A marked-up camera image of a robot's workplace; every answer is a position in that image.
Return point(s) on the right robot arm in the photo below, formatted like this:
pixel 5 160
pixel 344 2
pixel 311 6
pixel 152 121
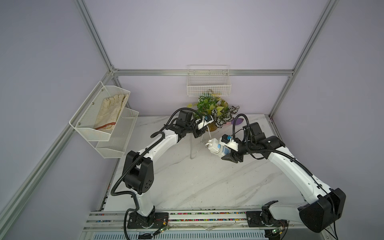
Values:
pixel 322 205

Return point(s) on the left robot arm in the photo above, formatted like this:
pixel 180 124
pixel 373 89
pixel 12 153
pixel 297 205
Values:
pixel 138 173

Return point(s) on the purple pink spatula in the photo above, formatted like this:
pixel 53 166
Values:
pixel 237 121

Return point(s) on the white wire wall basket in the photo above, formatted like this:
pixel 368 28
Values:
pixel 204 78

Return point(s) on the white two-tier mesh shelf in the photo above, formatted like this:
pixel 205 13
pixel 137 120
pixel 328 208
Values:
pixel 109 145

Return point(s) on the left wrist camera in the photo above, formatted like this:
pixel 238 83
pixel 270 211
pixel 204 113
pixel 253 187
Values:
pixel 205 121

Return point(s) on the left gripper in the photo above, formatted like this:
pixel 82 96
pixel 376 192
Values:
pixel 199 132

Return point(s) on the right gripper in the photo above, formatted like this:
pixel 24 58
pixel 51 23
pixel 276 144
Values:
pixel 234 157

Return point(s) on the artificial plant in amber vase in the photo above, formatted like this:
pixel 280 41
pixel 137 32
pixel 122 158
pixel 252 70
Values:
pixel 213 105

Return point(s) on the aluminium frame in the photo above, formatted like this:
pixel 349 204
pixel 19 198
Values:
pixel 18 202

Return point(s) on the white power strip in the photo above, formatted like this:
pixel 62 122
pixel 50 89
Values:
pixel 217 148

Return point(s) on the cream work glove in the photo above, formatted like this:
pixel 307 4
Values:
pixel 109 112

